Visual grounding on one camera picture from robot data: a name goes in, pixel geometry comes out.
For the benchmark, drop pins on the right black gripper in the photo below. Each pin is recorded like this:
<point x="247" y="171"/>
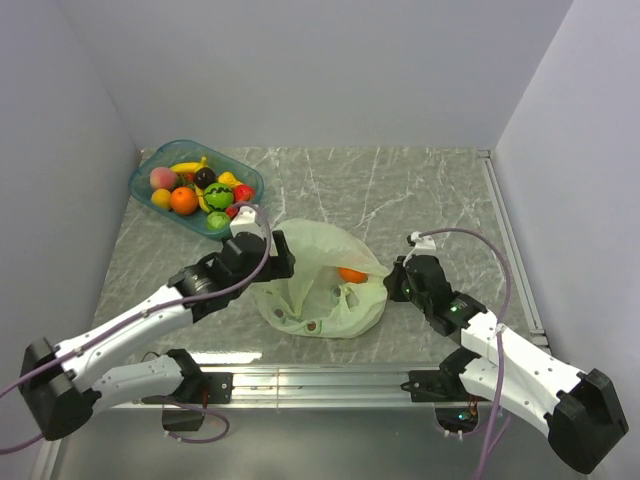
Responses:
<point x="392" y="281"/>

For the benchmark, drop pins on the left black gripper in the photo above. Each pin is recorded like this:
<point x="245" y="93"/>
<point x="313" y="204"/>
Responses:
<point x="280" y="265"/>

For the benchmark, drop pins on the light green plastic bag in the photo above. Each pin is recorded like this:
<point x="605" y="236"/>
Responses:
<point x="316" y="302"/>

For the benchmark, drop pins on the orange fruit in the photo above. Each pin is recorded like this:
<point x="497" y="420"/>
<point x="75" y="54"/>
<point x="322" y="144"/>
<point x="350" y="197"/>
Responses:
<point x="184" y="201"/>
<point x="352" y="276"/>

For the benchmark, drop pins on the green apple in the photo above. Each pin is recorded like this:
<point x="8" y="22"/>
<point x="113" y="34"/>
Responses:
<point x="218" y="196"/>

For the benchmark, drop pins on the dark purple plum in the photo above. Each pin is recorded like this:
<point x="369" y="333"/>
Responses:
<point x="204" y="177"/>

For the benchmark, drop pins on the yellow fruit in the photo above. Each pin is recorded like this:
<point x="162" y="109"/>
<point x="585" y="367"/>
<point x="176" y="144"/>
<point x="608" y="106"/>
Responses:
<point x="199" y="192"/>

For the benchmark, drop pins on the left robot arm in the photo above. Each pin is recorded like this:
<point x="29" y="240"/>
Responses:
<point x="65" y="384"/>

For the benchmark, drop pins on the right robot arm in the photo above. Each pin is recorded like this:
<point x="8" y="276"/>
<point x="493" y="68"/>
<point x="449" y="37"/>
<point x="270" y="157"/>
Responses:
<point x="578" y="412"/>

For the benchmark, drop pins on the red strawberry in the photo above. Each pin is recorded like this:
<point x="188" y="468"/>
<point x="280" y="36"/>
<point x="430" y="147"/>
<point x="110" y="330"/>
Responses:
<point x="243" y="193"/>

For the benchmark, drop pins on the yellow pear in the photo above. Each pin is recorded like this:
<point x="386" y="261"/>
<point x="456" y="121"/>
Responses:
<point x="227" y="178"/>

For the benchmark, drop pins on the yellow banana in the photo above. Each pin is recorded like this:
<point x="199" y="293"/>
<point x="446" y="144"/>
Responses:
<point x="185" y="168"/>

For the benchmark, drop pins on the small yellow lemon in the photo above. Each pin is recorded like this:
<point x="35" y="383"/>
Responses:
<point x="161" y="198"/>

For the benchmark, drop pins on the pink peach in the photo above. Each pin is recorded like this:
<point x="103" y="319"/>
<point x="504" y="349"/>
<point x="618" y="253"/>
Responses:
<point x="163" y="178"/>

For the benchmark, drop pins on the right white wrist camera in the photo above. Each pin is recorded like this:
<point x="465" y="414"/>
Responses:
<point x="420" y="245"/>

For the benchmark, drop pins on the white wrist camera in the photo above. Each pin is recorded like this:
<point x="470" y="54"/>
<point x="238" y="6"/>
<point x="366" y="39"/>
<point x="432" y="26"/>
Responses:
<point x="420" y="245"/>
<point x="249" y="219"/>

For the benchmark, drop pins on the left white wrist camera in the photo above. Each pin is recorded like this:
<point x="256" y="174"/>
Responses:
<point x="249" y="219"/>

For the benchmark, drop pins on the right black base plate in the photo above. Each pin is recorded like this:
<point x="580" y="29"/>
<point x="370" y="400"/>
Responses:
<point x="434" y="386"/>

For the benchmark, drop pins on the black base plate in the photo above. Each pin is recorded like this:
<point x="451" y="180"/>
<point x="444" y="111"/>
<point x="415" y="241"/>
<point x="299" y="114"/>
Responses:
<point x="434" y="386"/>
<point x="215" y="388"/>

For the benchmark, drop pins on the aluminium mounting rail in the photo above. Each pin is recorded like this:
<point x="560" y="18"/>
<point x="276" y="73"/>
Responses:
<point x="320" y="387"/>

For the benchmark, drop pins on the right side aluminium rail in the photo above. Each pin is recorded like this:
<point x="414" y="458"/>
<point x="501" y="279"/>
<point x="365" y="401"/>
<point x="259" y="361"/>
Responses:
<point x="521" y="281"/>

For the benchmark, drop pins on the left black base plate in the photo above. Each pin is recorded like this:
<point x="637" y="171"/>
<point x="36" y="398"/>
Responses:
<point x="215" y="388"/>

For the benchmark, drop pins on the black box under rail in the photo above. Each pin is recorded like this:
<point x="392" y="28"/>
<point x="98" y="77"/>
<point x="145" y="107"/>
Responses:
<point x="181" y="420"/>

